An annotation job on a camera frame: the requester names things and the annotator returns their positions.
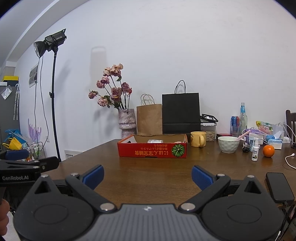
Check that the red cardboard box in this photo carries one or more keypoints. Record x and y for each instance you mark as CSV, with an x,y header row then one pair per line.
x,y
136,146

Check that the white wall picture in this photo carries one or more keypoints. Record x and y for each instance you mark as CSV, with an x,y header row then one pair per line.
x,y
33,75

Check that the clear glass bottle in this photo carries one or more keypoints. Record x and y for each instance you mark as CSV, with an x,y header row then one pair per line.
x,y
242,118

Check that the yellow mug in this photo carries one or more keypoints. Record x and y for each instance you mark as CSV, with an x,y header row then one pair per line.
x,y
198,139

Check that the white wipes canister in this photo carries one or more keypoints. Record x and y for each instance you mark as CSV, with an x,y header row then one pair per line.
x,y
154,141

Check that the orange fruit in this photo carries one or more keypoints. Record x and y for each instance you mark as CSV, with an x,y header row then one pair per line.
x,y
268,151

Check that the purple plastic bag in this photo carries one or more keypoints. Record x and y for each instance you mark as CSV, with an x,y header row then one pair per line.
x,y
252,132

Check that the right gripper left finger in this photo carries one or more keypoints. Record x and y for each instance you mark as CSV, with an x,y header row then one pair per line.
x,y
86,181

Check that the black paper bag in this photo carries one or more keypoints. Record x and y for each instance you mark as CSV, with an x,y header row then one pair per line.
x,y
181,111

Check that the tissue pack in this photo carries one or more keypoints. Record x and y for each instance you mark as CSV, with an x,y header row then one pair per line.
x,y
275,142

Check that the dried pink roses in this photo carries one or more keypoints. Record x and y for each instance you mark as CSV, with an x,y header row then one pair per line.
x,y
114,92

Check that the white ceramic bowl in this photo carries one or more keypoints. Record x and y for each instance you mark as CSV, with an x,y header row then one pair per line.
x,y
228,144

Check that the black smartphone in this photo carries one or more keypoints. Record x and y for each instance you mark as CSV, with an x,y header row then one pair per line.
x,y
279,188

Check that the brown paper bag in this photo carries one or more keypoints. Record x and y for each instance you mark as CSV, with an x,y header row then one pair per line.
x,y
149,117

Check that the pink textured vase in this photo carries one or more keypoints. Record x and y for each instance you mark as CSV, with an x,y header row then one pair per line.
x,y
127,122

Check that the studio light head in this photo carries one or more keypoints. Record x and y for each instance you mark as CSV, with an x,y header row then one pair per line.
x,y
50,43

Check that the person left hand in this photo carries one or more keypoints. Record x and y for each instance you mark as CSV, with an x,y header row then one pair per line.
x,y
4,219

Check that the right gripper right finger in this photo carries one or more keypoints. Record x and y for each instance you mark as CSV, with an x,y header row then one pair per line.
x,y
208,181

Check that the red flat box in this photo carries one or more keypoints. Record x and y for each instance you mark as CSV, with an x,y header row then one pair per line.
x,y
223,135

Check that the clear food container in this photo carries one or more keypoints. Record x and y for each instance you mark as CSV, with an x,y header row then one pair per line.
x,y
208,125

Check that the small white spray bottle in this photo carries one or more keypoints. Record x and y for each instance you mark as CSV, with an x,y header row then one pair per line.
x,y
255,150

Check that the blue soda can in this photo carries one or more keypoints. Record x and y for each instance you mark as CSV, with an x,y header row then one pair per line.
x,y
234,126

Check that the pink spoon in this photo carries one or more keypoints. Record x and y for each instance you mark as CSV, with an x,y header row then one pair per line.
x,y
242,135

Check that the wire rack with clutter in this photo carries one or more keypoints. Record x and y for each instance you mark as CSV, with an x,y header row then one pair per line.
x,y
17,147

